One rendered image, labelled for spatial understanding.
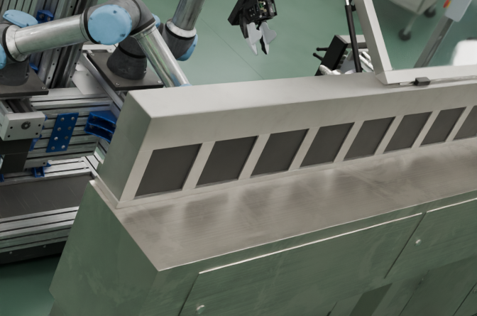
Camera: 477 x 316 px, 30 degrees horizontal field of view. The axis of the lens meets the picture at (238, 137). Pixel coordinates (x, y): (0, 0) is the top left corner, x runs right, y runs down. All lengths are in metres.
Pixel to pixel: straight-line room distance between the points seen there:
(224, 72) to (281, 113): 3.67
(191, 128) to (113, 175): 0.17
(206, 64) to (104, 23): 2.82
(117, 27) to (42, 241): 1.14
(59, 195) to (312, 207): 1.90
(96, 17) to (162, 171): 1.07
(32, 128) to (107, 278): 1.42
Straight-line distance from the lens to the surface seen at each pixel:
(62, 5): 3.17
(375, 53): 2.08
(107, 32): 2.69
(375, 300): 2.54
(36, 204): 3.59
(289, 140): 1.90
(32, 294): 3.54
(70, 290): 1.84
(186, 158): 1.71
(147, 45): 2.84
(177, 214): 1.73
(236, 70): 5.54
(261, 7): 2.59
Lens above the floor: 2.46
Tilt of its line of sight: 30 degrees down
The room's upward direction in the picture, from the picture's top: 25 degrees clockwise
